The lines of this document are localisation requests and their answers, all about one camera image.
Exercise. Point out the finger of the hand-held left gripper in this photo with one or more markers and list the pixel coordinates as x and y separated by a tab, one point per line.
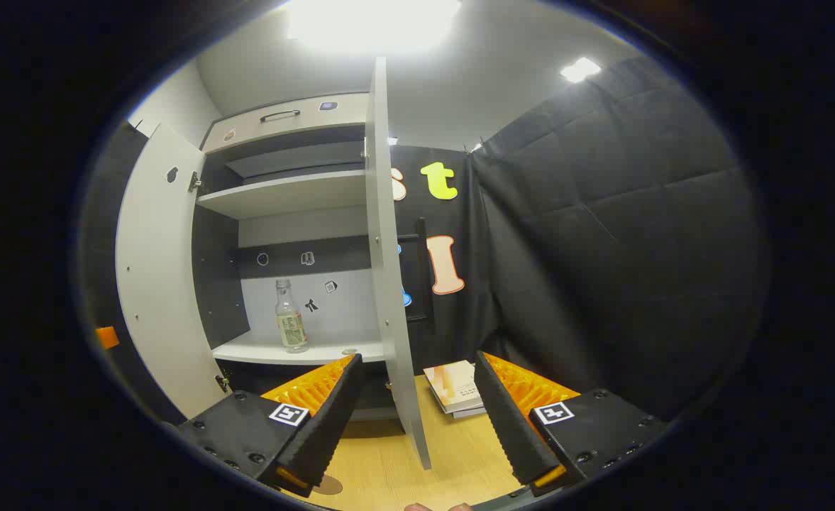
107	337

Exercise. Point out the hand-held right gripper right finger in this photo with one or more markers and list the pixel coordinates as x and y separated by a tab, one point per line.
509	426

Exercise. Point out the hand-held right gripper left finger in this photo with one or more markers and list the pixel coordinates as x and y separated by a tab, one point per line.
325	433

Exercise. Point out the round brown coaster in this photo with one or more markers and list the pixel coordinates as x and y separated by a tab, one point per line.
330	486

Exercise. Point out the grey cabinet door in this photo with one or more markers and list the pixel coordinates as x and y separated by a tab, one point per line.
155	284
389	284

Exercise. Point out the clear glass bottle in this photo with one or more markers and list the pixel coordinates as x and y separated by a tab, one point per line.
291	326

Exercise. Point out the metal door hinge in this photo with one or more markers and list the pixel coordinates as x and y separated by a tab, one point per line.
195	182
223	382

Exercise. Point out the grey cabinet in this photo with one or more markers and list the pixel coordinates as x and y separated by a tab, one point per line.
346	305

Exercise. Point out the grey cabinet drawer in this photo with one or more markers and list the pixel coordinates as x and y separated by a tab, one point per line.
332	121

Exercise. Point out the blue and white book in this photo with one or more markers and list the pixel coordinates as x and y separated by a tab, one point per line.
472	412

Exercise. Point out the beige book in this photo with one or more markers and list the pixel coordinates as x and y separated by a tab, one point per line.
452	383

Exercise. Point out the black backdrop cloth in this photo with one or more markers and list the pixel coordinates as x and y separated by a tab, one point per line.
601	248

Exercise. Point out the small ceiling light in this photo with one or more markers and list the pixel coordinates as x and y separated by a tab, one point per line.
580	69

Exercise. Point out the large ceiling light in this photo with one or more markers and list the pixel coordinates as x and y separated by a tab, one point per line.
371	25

